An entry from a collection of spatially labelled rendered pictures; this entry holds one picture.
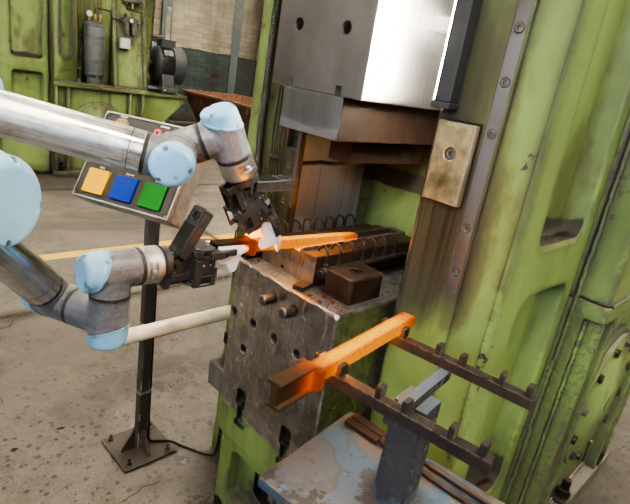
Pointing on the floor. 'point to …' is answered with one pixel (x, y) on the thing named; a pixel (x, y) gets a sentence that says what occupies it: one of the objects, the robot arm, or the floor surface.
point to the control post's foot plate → (127, 457)
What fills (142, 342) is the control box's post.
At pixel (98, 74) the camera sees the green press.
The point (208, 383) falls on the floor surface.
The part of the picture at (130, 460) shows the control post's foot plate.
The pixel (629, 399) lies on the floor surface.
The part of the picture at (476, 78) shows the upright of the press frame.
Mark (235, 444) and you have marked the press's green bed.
